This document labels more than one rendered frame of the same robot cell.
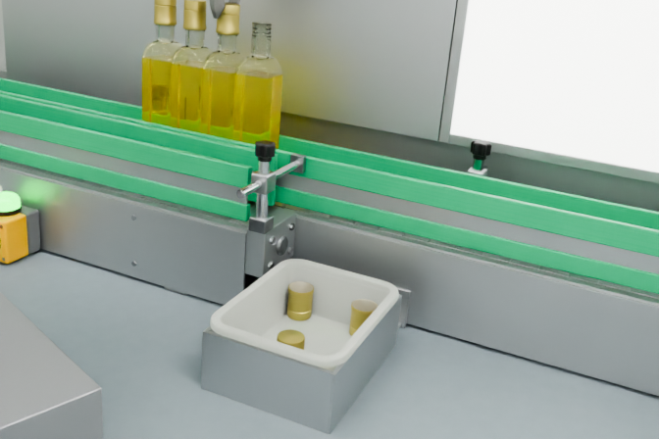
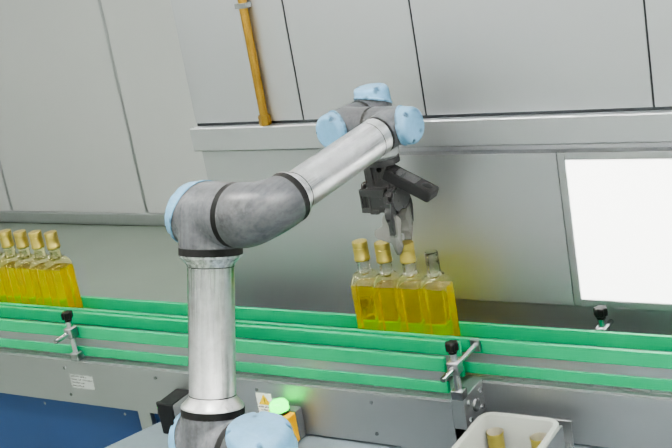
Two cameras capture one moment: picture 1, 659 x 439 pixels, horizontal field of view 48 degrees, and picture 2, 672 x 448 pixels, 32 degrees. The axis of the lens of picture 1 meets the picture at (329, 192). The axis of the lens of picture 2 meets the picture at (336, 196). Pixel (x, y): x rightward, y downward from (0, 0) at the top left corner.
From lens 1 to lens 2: 1.40 m
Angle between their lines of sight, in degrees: 11
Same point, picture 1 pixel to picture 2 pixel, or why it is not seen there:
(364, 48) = (506, 248)
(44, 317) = not seen: outside the picture
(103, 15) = (305, 243)
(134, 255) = (376, 427)
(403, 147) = (552, 310)
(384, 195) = (539, 358)
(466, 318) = (612, 433)
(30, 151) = (287, 366)
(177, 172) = (395, 367)
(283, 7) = (442, 226)
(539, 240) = (646, 373)
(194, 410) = not seen: outside the picture
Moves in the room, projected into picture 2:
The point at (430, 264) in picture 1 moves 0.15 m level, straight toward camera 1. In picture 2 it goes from (579, 400) to (572, 438)
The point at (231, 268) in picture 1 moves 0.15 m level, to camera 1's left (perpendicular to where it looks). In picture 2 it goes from (445, 426) to (374, 432)
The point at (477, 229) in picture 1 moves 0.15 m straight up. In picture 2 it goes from (605, 372) to (597, 302)
